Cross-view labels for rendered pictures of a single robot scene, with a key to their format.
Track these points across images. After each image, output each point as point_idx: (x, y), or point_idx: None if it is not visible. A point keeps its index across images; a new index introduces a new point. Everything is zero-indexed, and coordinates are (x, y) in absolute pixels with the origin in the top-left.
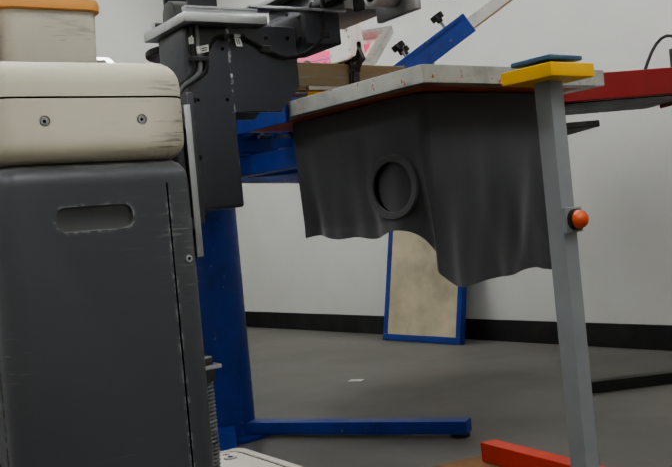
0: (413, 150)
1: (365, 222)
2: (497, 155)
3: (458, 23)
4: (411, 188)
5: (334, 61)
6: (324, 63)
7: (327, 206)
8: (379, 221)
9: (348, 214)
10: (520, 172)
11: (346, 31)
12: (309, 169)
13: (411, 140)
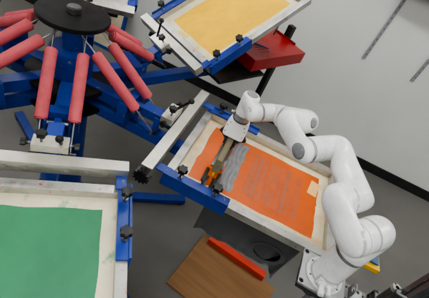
0: (288, 252)
1: (237, 245)
2: None
3: (247, 44)
4: (274, 254)
5: (226, 134)
6: (228, 149)
7: (216, 228)
8: (248, 251)
9: (227, 237)
10: None
11: (244, 129)
12: (212, 212)
13: (290, 249)
